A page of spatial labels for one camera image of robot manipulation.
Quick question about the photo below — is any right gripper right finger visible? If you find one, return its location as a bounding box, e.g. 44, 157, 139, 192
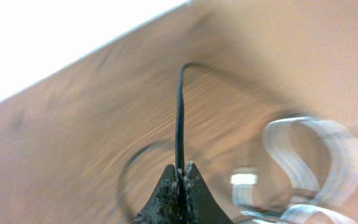
183, 161, 233, 224

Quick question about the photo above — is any white usb cable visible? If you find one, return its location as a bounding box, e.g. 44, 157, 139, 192
230, 116, 358, 224

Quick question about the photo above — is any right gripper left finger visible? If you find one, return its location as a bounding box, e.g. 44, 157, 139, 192
131, 164, 179, 224

